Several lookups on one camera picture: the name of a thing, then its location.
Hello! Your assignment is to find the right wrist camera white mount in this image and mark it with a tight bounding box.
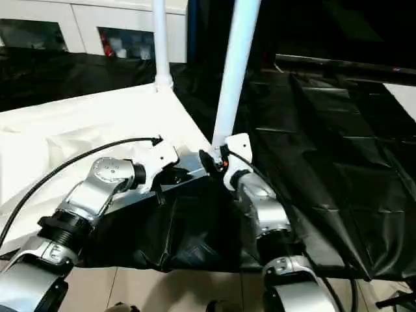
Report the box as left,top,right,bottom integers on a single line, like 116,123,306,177
222,133,254,192

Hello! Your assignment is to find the black table mat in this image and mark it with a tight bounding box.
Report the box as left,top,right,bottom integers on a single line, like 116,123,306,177
0,45,416,282

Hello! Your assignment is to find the white flat board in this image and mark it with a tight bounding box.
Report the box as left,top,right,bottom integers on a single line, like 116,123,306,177
383,83,416,122

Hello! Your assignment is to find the black stand base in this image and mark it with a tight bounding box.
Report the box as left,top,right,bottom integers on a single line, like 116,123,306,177
375,291,416,309

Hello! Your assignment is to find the white glass-door cabinet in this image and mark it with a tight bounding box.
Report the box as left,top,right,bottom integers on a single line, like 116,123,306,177
0,0,189,64

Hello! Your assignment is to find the white plastic table leg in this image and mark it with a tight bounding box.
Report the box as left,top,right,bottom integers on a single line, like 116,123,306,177
151,0,174,94
209,0,263,163

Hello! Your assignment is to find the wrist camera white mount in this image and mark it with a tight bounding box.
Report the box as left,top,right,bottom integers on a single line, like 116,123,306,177
139,135,180,193
222,133,254,192

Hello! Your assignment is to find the black long bar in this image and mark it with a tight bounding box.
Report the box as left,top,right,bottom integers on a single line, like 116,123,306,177
276,53,416,77

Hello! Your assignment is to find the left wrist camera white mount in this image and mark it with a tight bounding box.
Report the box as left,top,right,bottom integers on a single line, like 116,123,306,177
139,135,180,193

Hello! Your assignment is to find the dark brown round object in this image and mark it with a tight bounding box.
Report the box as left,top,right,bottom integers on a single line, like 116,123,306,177
109,301,137,312

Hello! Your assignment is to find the white plastic table top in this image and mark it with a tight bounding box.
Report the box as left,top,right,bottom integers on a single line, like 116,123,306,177
0,83,215,259

